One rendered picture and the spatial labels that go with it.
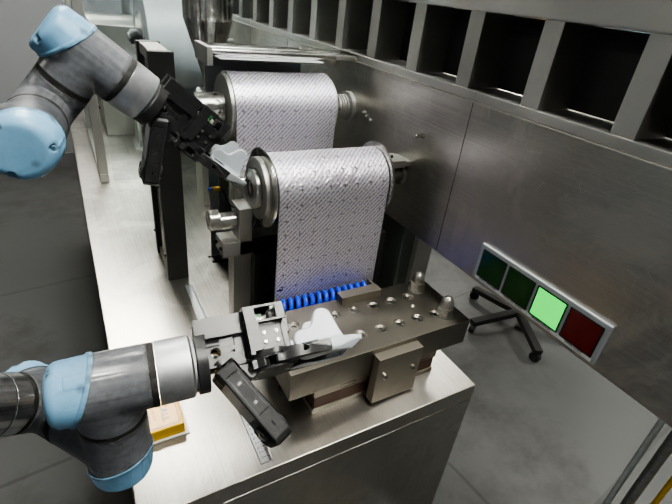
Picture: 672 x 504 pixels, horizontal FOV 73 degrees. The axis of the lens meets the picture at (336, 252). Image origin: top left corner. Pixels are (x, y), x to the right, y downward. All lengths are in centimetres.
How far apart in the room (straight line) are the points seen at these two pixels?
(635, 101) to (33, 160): 72
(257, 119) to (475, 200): 48
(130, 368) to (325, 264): 49
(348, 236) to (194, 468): 49
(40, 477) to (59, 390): 150
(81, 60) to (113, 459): 50
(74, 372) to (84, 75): 39
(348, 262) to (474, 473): 130
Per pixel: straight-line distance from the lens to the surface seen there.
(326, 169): 85
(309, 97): 105
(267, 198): 80
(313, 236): 87
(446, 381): 101
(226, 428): 87
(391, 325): 90
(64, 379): 56
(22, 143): 61
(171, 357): 55
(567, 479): 222
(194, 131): 77
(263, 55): 105
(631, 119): 70
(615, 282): 72
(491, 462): 211
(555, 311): 78
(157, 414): 87
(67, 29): 73
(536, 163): 77
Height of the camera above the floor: 158
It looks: 30 degrees down
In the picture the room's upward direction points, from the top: 7 degrees clockwise
